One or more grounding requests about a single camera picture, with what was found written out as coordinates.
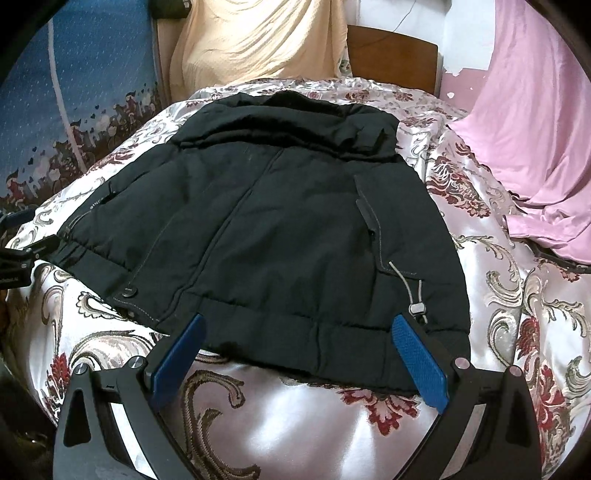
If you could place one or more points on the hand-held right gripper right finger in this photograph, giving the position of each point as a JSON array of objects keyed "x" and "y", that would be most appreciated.
[{"x": 420, "y": 360}]

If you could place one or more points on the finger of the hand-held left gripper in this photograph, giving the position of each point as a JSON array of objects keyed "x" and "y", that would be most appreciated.
[
  {"x": 16, "y": 218},
  {"x": 44, "y": 247}
]

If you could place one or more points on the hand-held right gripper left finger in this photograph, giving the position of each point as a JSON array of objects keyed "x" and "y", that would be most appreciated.
[{"x": 178, "y": 360}]

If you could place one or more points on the black padded jacket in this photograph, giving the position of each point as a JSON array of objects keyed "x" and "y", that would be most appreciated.
[{"x": 277, "y": 230}]

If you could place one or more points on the floral satin bedspread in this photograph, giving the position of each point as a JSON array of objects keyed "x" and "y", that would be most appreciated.
[{"x": 286, "y": 434}]

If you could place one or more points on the blue dotted fabric wardrobe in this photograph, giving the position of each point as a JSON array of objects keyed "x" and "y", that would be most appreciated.
[{"x": 92, "y": 92}]

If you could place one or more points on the brown wooden panel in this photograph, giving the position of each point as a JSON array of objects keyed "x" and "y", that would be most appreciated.
[{"x": 163, "y": 60}]

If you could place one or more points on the black tote bag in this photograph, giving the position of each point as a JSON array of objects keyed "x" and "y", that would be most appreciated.
[{"x": 173, "y": 8}]

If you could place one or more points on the pink curtain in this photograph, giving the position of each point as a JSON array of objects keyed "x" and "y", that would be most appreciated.
[{"x": 535, "y": 115}]

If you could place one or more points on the yellow hanging blanket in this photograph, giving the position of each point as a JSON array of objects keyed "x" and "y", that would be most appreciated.
[{"x": 258, "y": 41}]

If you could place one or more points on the wooden headboard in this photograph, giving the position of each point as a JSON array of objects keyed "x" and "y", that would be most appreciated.
[{"x": 392, "y": 55}]

